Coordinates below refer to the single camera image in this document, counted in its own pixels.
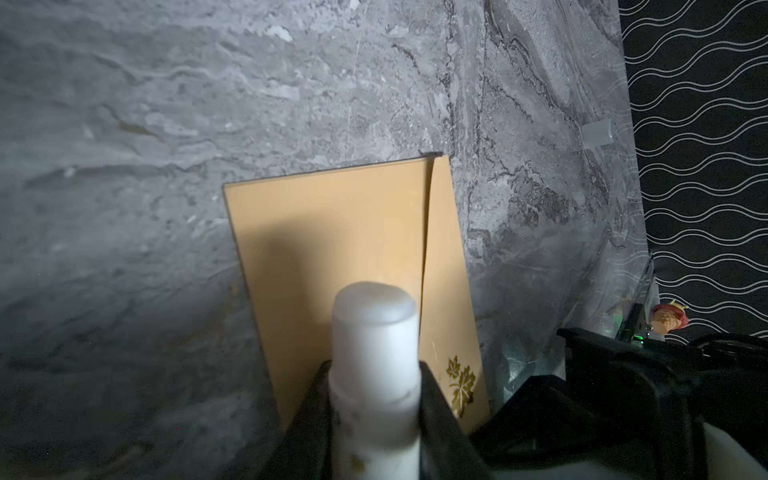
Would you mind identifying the toy ice cream cone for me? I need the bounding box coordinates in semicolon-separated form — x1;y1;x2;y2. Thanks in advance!
651;301;690;335

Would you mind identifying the brown manila envelope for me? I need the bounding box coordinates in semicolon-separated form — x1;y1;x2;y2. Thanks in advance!
224;156;490;433

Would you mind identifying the white glue stick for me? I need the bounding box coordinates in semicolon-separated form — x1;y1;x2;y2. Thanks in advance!
328;282;422;479

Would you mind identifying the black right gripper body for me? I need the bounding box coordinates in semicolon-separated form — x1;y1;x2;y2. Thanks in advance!
471;328;767;479

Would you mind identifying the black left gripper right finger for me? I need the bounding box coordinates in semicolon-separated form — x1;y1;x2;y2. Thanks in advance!
418;361;489;480

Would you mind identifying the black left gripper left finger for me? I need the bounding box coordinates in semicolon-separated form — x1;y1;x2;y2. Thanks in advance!
257;361;332;480

